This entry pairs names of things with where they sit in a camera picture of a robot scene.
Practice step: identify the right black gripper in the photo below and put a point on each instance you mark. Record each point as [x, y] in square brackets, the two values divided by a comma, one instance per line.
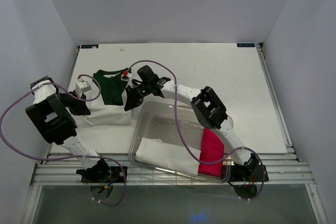
[133, 99]

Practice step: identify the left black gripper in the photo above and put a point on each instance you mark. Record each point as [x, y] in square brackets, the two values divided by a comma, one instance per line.
[80, 108]

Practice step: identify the white and green t-shirt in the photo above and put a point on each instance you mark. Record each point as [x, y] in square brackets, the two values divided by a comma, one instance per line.
[108, 108]

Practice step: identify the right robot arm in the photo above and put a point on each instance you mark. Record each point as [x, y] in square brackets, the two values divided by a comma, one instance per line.
[209, 110]

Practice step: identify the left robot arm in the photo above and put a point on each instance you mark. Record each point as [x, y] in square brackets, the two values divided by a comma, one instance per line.
[52, 113]

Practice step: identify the clear plastic bin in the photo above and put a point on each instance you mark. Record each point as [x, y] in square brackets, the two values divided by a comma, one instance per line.
[174, 125]

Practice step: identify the blue corner label left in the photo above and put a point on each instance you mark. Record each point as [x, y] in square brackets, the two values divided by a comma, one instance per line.
[90, 46]

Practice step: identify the blue corner label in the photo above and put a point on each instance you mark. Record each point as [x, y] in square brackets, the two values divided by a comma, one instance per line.
[90, 46]
[245, 45]

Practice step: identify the rolled white t-shirt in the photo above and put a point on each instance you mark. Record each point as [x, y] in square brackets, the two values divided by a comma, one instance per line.
[168, 156]

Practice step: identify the rolled pink t-shirt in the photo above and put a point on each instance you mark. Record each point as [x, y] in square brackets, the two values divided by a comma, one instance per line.
[212, 149]

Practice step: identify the blue corner label right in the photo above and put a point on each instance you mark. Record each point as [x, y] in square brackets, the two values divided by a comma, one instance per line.
[245, 45]

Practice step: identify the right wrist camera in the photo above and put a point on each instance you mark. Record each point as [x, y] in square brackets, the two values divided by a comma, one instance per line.
[126, 76]

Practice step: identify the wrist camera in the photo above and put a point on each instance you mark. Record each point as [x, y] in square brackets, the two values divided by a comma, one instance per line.
[126, 76]
[82, 87]

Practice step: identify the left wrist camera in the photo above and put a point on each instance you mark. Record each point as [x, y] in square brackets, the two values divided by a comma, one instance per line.
[82, 87]

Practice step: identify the aluminium frame rails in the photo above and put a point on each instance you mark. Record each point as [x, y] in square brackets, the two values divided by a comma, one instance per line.
[284, 168]

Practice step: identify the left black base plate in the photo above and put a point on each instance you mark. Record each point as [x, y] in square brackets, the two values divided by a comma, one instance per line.
[115, 175]

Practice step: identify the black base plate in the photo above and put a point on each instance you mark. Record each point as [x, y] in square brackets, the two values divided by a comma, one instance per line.
[259, 174]
[115, 175]

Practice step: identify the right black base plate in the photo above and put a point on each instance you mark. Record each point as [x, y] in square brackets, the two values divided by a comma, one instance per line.
[259, 174]

